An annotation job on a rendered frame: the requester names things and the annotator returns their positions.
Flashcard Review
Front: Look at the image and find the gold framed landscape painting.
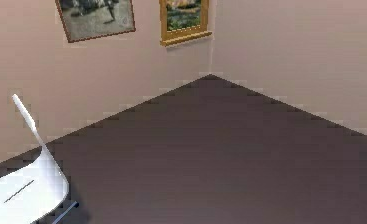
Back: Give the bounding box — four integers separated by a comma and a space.
158, 0, 213, 47

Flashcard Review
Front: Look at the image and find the brown framed grey painting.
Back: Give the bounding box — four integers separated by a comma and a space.
54, 0, 137, 44

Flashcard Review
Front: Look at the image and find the white chair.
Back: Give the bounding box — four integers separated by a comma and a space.
0, 93, 80, 224

